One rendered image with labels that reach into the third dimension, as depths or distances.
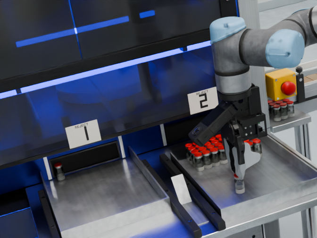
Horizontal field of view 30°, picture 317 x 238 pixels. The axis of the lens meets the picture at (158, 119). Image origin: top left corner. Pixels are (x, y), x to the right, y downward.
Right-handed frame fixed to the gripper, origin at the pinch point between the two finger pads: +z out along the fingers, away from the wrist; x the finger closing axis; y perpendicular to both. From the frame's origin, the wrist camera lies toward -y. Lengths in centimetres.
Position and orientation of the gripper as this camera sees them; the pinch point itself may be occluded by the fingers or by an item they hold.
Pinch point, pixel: (235, 173)
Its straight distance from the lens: 137.1
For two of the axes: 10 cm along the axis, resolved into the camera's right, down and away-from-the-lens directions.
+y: 9.4, -2.6, 2.4
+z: 1.6, 9.1, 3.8
